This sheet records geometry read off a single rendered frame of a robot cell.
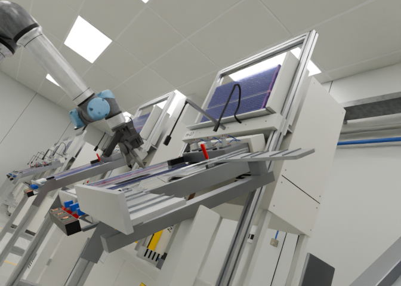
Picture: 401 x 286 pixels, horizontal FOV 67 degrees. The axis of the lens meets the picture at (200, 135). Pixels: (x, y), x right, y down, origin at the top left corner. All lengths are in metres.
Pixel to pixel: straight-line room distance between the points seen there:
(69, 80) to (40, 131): 8.72
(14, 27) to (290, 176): 1.19
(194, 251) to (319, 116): 1.10
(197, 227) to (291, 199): 0.78
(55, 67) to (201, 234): 0.73
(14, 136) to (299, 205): 8.91
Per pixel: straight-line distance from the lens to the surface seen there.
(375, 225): 2.63
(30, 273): 2.05
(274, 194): 1.35
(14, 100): 9.91
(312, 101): 1.61
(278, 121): 1.33
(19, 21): 1.14
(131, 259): 1.36
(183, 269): 0.72
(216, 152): 1.27
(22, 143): 9.77
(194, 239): 0.72
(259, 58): 1.88
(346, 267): 2.63
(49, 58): 1.13
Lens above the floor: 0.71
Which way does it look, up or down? 21 degrees up
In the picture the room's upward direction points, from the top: 25 degrees clockwise
